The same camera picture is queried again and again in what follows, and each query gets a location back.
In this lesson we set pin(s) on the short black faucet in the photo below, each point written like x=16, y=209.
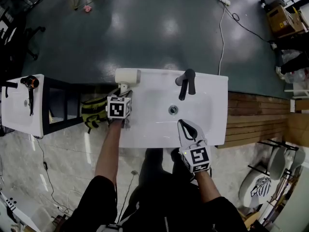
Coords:
x=12, y=84

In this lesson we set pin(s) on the white shell chair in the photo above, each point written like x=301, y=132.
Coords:
x=277, y=163
x=248, y=187

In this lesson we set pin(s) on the labelled cardboard box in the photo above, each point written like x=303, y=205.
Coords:
x=282, y=20

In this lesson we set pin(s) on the person's right forearm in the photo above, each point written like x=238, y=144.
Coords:
x=207, y=187

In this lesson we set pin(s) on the yellow black bag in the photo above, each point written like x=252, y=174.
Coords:
x=93, y=110

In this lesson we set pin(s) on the wooden pallet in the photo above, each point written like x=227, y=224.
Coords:
x=253, y=120

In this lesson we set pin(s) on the black office chair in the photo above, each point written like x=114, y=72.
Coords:
x=36, y=29

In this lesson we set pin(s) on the black open cabinet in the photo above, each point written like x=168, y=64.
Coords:
x=46, y=105

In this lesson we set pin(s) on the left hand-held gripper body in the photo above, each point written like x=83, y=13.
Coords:
x=118, y=107

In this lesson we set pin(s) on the person's left forearm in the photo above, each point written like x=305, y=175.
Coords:
x=108, y=151

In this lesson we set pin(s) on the chrome basin drain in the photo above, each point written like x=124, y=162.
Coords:
x=173, y=109

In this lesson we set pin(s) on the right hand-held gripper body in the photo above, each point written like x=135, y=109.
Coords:
x=199, y=157

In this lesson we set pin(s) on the white hair dryer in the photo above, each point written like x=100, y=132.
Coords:
x=126, y=76

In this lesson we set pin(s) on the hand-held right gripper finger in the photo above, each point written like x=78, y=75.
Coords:
x=195, y=132
x=182, y=130

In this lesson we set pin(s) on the pink floor object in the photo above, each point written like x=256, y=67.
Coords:
x=87, y=8

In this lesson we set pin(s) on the plain cardboard box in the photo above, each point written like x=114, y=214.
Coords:
x=298, y=129

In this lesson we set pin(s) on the black copper hair dryer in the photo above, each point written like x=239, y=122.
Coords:
x=31, y=81

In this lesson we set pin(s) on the person's black shirt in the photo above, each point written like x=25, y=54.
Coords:
x=96, y=202

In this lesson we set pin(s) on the person's black trousers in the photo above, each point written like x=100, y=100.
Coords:
x=157, y=178

